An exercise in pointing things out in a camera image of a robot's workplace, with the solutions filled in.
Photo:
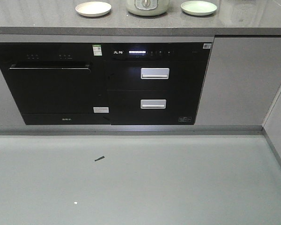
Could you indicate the black drawer sterilizer cabinet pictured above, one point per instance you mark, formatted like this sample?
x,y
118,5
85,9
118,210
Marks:
x,y
155,83

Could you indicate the black built-in dishwasher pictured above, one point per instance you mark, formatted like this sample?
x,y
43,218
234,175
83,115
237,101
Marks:
x,y
56,83

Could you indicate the green electric cooking pot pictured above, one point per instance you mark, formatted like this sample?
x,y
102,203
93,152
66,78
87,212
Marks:
x,y
147,7

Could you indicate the grey cabinet door middle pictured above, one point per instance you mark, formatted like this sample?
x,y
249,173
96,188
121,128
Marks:
x,y
243,76

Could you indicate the beige plate left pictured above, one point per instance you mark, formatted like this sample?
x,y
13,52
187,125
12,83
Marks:
x,y
93,8

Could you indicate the green plate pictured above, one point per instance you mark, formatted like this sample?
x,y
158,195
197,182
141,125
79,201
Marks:
x,y
198,7

